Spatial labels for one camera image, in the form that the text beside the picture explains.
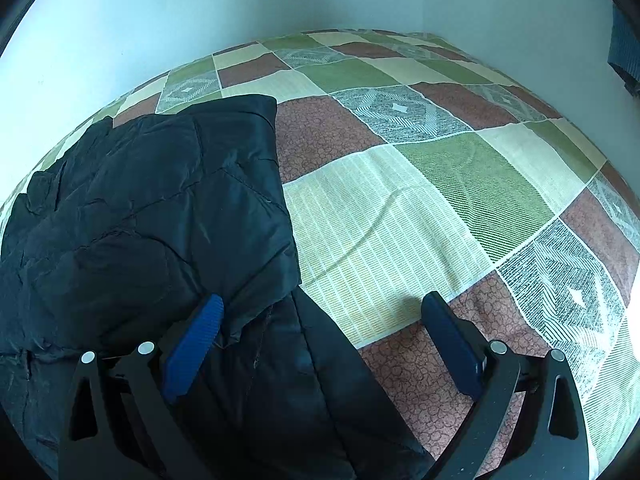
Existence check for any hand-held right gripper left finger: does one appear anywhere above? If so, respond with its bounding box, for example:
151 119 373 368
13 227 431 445
59 293 226 480

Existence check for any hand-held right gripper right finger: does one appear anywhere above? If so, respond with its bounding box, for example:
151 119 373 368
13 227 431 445
421 291 592 480

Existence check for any black puffer jacket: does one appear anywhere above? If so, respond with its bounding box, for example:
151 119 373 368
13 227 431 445
0 94 436 480

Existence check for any checkered patchwork bed sheet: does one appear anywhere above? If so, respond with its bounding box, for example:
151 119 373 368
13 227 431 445
0 30 640 480

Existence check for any blue cloth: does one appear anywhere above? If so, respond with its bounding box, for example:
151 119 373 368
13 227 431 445
607 4 640 93

